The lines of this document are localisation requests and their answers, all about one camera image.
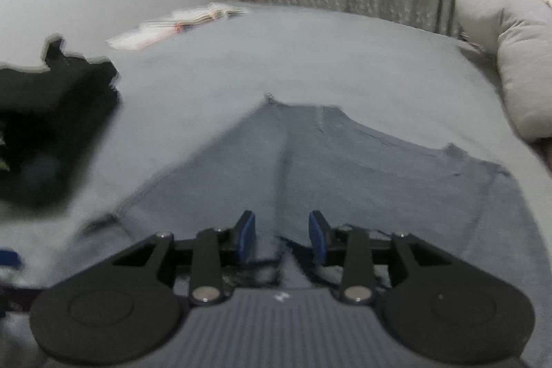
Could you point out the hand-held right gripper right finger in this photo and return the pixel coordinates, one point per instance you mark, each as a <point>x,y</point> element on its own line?
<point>318,238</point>

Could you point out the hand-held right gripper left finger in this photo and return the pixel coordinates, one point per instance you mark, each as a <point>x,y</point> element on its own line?
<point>246,238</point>

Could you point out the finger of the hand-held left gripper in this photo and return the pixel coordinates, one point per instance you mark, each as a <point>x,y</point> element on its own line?
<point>9,258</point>

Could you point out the grey knit sweater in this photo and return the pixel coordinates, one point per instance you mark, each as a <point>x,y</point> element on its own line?
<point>366,178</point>

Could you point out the black folded frilled garment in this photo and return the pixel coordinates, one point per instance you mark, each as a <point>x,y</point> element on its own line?
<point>64,92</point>

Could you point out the open magazine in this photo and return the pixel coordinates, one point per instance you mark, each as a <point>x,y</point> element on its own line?
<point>172,25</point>

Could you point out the light grey pillow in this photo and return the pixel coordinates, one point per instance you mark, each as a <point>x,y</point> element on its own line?
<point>517,49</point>

